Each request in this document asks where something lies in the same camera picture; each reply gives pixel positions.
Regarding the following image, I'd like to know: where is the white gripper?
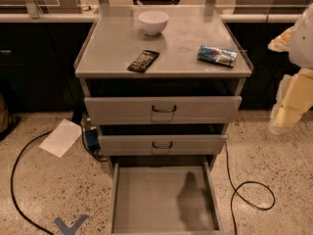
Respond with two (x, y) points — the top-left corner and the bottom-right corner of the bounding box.
(267, 26), (313, 136)

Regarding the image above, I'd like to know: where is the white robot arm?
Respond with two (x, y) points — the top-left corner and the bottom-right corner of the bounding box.
(268, 4), (313, 135)

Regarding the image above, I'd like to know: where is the grey metal drawer cabinet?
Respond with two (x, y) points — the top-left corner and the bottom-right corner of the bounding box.
(73, 5), (254, 168)

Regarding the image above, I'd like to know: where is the grey top drawer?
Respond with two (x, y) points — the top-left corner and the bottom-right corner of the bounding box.
(84, 96), (242, 125)

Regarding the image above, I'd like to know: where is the grey middle drawer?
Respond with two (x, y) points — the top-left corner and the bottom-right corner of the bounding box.
(99, 134), (226, 156)

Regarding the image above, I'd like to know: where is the grey open bottom drawer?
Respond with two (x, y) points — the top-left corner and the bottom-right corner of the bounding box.
(109, 162), (223, 235)

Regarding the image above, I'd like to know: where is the white ceramic bowl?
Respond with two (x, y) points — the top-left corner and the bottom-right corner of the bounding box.
(138, 11), (169, 35)

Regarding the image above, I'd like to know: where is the black snack bar packet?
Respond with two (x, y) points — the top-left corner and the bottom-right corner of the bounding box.
(127, 50), (159, 73)

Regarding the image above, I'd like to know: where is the blue power box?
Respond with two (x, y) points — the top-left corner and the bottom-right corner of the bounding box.
(85, 126), (100, 151)

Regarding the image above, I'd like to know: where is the white paper sheet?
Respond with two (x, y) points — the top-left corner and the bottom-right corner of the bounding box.
(39, 119), (81, 158)

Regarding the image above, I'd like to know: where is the dark counter with white top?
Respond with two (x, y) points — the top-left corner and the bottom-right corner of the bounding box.
(0, 22), (299, 113)

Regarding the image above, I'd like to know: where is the blue tape floor mark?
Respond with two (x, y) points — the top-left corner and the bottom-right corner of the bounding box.
(53, 214), (90, 235)

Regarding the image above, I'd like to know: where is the black cable on right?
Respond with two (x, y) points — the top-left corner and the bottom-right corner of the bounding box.
(223, 141), (277, 235)

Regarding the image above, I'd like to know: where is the black cable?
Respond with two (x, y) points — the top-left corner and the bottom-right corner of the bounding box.
(10, 129), (56, 235)
(223, 141), (277, 235)

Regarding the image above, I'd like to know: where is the black cable on left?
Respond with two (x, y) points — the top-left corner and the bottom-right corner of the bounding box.
(10, 129), (56, 235)

